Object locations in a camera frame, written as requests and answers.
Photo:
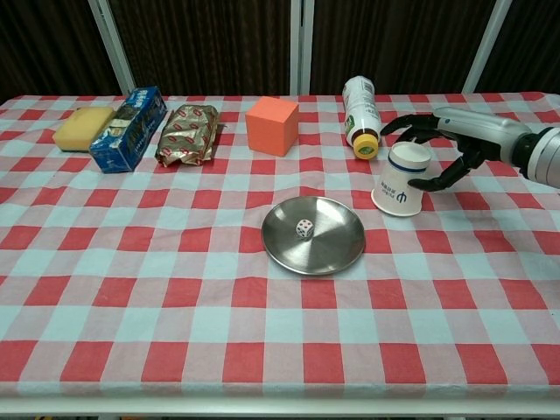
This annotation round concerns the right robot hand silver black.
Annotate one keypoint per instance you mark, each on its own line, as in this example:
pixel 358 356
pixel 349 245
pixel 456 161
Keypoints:
pixel 485 131

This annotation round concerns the white paper cup blue print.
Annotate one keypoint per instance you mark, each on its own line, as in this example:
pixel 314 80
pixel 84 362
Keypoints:
pixel 400 184

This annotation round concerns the small white die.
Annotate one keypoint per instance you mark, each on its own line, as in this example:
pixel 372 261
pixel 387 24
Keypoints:
pixel 304 228

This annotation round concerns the orange foam cube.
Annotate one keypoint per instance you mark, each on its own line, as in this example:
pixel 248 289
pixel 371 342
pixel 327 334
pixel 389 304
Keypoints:
pixel 269 129

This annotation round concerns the blue cookie box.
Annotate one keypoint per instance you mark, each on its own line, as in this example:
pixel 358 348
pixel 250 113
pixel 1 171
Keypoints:
pixel 127 131

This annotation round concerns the dark brown partition panel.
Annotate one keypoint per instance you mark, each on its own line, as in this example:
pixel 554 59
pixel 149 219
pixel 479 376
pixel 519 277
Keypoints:
pixel 394 39
pixel 48 48
pixel 205 48
pixel 529 44

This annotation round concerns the white bottle yellow cap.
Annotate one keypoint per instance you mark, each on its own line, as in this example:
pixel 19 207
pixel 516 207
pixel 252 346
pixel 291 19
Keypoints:
pixel 361 114

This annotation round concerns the round stainless steel plate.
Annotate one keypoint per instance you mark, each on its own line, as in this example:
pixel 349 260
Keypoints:
pixel 324 249

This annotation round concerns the gold foil snack bag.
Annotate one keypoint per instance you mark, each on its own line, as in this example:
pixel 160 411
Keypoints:
pixel 188 135

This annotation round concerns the red white checkered tablecloth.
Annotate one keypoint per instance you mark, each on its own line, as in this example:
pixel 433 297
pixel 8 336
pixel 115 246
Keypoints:
pixel 175 306

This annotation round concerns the yellow sponge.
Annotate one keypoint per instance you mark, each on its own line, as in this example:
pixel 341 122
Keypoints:
pixel 81 129

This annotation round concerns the white partition frame post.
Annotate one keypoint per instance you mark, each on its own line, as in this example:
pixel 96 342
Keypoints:
pixel 114 48
pixel 485 48
pixel 301 48

